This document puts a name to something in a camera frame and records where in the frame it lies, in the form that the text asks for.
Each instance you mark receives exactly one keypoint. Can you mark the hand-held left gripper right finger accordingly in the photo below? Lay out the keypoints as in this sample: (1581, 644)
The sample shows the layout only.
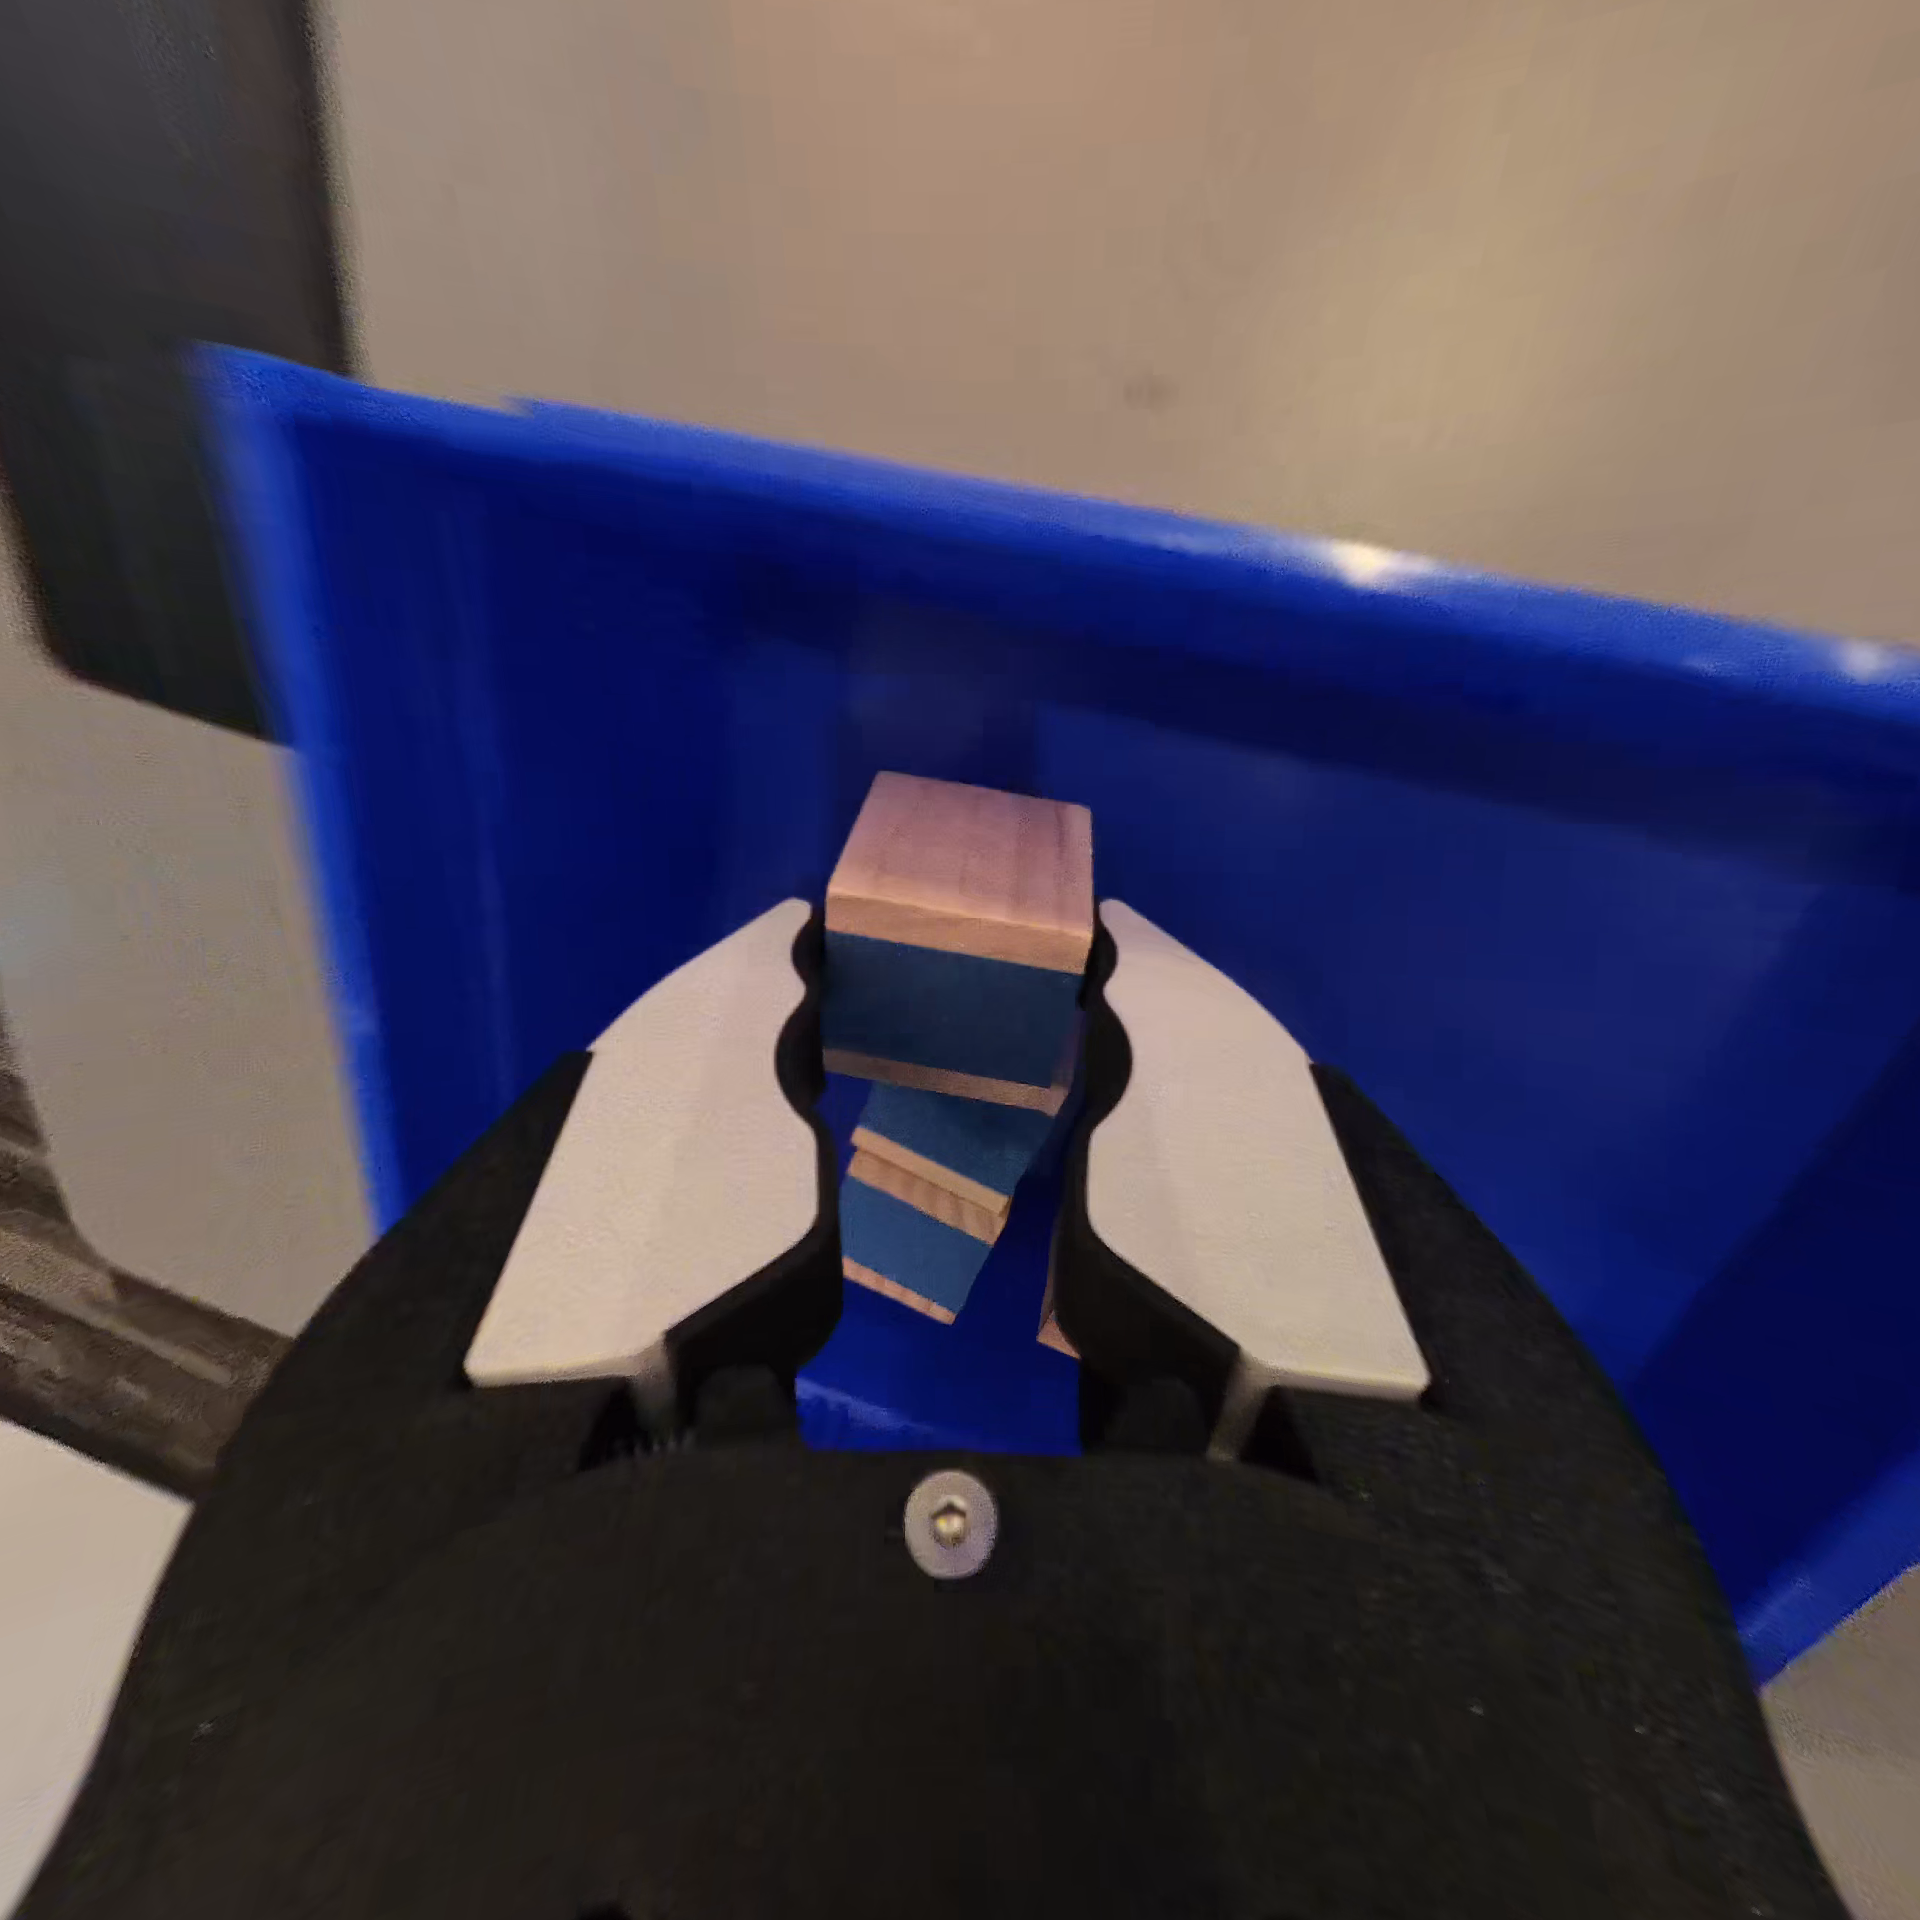
(1245, 1185)

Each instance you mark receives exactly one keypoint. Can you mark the blue plastic bin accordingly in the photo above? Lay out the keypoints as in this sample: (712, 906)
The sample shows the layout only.
(600, 751)

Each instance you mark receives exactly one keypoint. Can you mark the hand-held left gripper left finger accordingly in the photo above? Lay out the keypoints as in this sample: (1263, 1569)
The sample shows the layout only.
(661, 1154)

